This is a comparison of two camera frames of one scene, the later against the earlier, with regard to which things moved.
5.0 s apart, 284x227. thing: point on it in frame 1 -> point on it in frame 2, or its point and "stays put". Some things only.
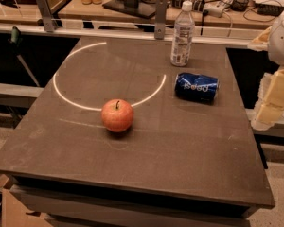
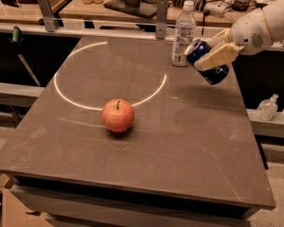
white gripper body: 282,38 -> 250,33
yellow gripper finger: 276,96 -> 218,57
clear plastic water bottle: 183,35 stays put
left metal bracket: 45,9 stays put
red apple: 116,114 stays put
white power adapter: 215,8 stays put
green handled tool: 15,39 stays put
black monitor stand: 133,2 stays put
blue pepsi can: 197,87 -> 213,76
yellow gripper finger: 261,42 -> 222,38
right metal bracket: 160,17 stays put
